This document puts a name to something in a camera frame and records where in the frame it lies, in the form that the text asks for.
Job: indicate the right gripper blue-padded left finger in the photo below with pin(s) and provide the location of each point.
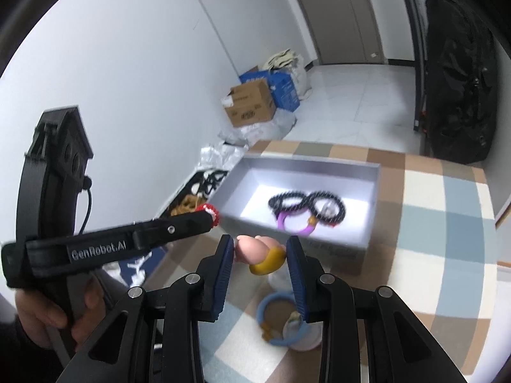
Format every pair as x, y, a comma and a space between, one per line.
215, 273

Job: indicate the pink and yellow bangle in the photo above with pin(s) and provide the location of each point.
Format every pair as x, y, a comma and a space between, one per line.
262, 254

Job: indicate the blue cardboard box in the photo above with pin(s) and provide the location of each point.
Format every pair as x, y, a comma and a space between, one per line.
281, 87

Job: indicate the plaid checkered table cloth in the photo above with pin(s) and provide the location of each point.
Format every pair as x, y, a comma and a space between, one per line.
423, 226

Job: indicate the light blue ring bangle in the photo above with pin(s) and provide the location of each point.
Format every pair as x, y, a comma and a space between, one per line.
271, 315

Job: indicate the black backpack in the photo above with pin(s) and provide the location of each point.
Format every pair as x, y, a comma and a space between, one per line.
461, 84

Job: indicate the black and white sneakers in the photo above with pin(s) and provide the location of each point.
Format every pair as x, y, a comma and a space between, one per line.
204, 183

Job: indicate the grey rectangular storage box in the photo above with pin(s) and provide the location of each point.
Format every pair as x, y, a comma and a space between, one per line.
330, 204

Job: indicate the person's left hand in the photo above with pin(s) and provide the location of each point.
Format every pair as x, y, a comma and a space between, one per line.
36, 313

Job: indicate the purple bangle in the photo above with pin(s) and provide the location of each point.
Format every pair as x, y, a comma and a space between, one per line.
300, 222

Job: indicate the grey-brown room door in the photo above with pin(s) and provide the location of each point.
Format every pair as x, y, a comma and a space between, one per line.
343, 31

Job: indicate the red clear hair clip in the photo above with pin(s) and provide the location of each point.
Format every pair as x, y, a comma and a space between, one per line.
212, 211

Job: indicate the cream tote bag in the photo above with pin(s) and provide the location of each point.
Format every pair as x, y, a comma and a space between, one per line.
288, 61

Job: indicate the navy jordan shoe box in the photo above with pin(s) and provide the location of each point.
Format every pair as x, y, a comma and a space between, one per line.
135, 271

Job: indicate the white plastic mailer bags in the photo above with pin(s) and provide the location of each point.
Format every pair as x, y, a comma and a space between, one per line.
235, 142

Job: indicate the tan suede boots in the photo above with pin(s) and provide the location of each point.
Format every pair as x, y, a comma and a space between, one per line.
189, 204

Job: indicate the brown cardboard box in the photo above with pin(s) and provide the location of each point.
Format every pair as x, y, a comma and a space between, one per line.
249, 103

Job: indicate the black metal rack frame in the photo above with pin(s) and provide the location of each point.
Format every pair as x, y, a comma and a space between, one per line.
419, 50

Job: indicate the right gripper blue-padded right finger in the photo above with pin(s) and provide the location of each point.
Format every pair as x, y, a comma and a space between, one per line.
304, 272

